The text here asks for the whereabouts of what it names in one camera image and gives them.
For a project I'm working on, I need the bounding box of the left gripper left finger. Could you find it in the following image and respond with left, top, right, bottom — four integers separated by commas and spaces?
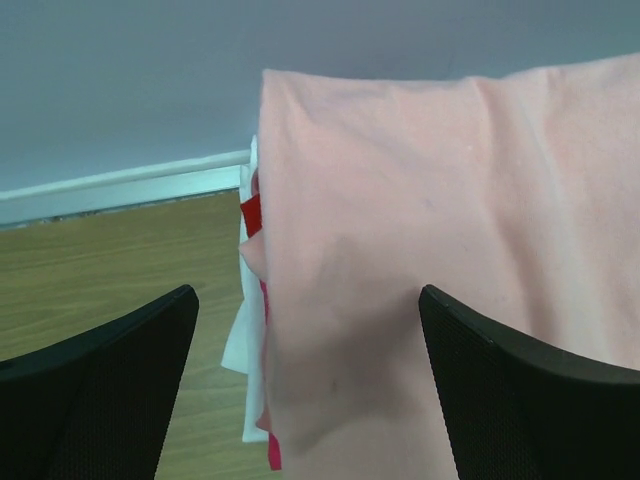
1, 285, 199, 480

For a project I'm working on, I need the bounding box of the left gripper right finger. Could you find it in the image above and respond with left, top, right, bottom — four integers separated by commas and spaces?
419, 285, 639, 480

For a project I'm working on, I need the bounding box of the pink polo shirt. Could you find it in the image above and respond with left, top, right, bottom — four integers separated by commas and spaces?
241, 54, 639, 479

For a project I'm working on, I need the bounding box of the white folded shirt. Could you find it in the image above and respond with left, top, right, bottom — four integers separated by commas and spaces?
221, 139, 268, 443

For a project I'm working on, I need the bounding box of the magenta folded shirt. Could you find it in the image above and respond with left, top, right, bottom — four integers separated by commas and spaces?
260, 281, 282, 471

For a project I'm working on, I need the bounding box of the red folded shirt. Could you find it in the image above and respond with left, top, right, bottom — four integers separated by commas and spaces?
239, 167, 262, 238

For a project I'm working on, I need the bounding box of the aluminium frame rail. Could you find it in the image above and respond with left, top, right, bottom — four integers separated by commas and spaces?
1, 150, 250, 226

